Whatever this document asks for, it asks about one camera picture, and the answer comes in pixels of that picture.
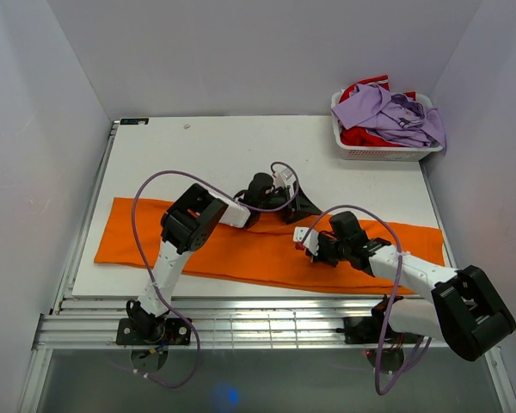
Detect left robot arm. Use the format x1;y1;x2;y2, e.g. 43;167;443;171
126;169;321;344

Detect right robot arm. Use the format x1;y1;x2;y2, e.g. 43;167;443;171
293;212;516;361

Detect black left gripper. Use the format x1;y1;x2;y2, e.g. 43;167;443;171
258;182;321;227

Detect black label on table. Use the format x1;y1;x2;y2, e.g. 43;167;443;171
120;118;149;126

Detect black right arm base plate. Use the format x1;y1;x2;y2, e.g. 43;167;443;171
342;317;417;345

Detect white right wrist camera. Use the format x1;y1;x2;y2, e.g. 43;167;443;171
292;226;320;257

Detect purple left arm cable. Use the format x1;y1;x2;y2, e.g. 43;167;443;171
130;161;300;389

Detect lilac shirt in basket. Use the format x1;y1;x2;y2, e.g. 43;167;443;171
331;83;446;148

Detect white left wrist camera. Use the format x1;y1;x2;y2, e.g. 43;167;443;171
273;168;297;188

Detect white plastic laundry basket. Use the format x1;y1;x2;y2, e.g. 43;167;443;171
330;89;445;162

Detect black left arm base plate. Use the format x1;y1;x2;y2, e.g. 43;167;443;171
115;318;192;347

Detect red garment in basket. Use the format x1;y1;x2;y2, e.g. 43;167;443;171
335;74;421;148

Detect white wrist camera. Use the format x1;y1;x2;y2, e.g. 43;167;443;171
273;168;297;188
292;226;320;257

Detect orange trousers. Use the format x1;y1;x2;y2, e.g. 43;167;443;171
93;196;446;296

